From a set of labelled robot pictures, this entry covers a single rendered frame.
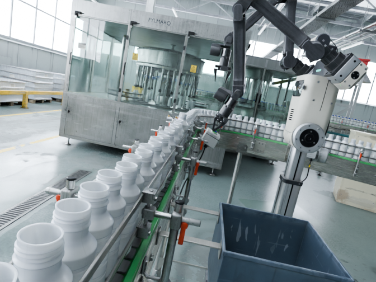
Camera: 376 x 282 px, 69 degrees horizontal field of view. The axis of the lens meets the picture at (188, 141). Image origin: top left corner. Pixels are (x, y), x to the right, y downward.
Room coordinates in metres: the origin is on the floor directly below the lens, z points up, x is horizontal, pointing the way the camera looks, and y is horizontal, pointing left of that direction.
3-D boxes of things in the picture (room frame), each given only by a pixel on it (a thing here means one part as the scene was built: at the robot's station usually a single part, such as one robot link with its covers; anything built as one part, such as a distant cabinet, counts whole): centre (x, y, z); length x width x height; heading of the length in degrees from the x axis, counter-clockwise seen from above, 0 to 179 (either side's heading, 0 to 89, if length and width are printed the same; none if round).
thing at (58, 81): (10.55, 5.46, 0.50); 1.23 x 1.05 x 1.00; 87
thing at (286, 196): (1.51, -0.61, 0.74); 0.11 x 0.11 x 0.40; 87
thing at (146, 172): (0.57, 0.09, 1.08); 0.06 x 0.06 x 0.17
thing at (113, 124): (5.79, 0.70, 1.18); 2.88 x 2.73 x 2.35; 87
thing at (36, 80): (9.06, 5.55, 0.50); 1.23 x 1.04 x 1.00; 87
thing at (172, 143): (0.92, 0.07, 1.08); 0.06 x 0.06 x 0.17
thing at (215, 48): (1.76, -0.09, 1.60); 0.12 x 0.09 x 0.12; 87
